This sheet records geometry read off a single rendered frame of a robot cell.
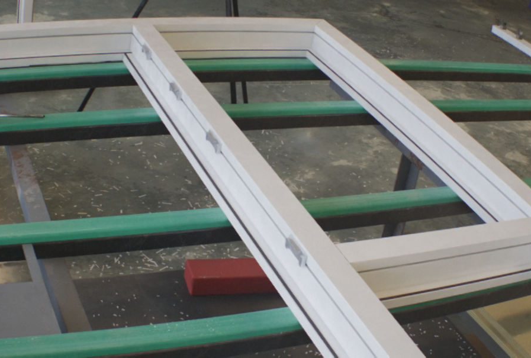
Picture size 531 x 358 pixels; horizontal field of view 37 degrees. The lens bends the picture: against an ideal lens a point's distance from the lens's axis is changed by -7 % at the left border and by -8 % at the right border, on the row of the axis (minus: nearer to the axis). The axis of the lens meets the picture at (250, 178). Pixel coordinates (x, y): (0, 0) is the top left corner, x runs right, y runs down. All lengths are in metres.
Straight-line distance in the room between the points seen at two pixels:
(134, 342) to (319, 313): 0.23
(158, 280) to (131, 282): 0.05
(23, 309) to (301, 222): 0.38
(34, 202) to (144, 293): 0.32
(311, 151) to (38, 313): 2.51
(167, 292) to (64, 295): 0.45
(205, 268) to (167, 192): 1.49
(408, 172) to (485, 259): 0.57
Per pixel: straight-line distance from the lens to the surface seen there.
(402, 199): 1.35
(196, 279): 1.48
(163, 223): 1.18
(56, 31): 1.68
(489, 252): 1.18
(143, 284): 1.52
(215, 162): 1.29
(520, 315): 1.59
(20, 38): 1.67
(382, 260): 1.06
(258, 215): 1.16
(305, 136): 3.54
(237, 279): 1.50
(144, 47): 1.60
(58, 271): 1.13
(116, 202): 2.89
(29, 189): 1.31
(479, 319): 1.56
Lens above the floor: 1.49
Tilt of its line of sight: 28 degrees down
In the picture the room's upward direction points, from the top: 9 degrees clockwise
